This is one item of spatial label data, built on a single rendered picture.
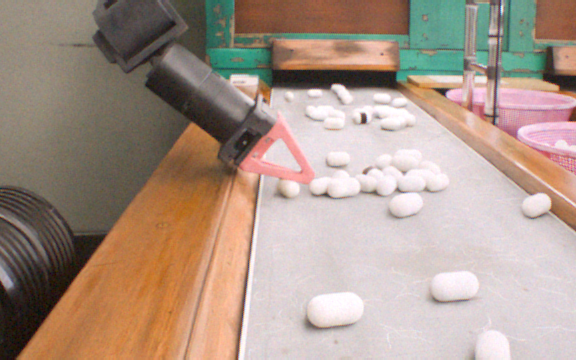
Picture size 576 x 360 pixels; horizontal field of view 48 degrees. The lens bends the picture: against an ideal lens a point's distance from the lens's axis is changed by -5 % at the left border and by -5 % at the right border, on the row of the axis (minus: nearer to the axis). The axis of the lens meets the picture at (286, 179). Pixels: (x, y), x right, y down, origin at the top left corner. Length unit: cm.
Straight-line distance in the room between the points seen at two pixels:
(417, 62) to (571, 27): 41
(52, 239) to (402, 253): 29
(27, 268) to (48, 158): 203
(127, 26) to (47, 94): 182
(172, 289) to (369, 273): 16
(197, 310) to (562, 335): 23
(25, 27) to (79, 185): 61
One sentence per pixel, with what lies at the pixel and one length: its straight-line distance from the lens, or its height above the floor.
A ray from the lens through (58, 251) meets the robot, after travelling 56.
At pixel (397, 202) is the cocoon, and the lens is 65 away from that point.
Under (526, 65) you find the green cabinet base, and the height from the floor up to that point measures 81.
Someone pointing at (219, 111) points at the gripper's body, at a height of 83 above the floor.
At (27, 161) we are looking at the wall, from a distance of 256.
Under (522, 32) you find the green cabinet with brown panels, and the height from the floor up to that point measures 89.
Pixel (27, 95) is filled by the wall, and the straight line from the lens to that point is 252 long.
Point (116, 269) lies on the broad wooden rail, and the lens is 47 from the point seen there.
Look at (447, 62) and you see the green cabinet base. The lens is 167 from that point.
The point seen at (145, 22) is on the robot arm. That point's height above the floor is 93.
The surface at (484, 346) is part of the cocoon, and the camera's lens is 39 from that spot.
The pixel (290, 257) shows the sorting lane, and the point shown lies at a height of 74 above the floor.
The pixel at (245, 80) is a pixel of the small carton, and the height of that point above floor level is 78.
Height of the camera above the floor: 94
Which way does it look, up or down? 15 degrees down
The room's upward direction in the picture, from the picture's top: straight up
